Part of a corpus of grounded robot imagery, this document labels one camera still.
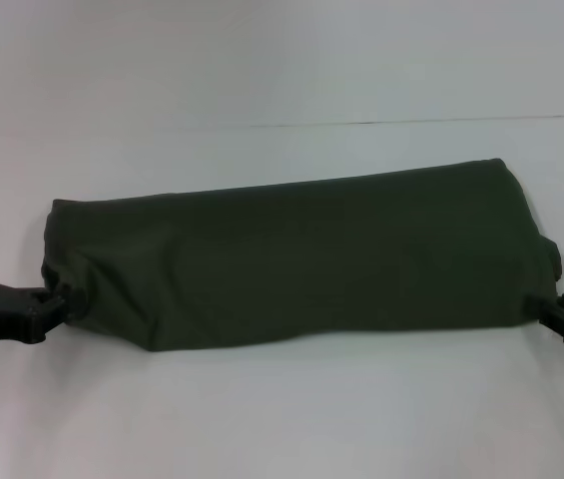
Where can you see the dark green FREE t-shirt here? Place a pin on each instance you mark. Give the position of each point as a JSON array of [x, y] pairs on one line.
[[301, 259]]

